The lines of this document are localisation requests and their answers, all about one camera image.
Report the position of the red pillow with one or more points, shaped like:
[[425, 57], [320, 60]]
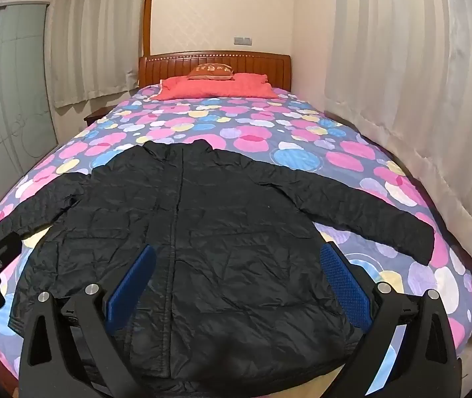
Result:
[[215, 87]]

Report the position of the grey wall socket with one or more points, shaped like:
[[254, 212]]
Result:
[[243, 41]]

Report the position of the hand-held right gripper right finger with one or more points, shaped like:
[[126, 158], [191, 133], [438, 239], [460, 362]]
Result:
[[345, 286]]

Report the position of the floral dotted bed blanket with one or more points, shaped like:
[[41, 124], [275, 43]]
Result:
[[302, 132]]

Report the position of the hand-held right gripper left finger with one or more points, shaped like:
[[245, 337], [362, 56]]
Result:
[[130, 286]]

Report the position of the black puffer jacket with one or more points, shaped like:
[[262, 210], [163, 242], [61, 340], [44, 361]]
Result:
[[219, 257]]

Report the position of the wooden nightstand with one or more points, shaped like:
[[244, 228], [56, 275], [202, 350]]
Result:
[[97, 115]]

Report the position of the wooden bed headboard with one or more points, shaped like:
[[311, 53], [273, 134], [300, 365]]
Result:
[[169, 68]]

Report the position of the tall wooden wall post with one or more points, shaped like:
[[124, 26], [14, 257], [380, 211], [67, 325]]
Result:
[[148, 12]]

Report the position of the small orange cushion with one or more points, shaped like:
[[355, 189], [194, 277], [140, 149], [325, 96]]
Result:
[[211, 71]]

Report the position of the frosted glass wardrobe door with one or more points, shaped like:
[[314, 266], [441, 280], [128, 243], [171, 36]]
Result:
[[7, 103]]

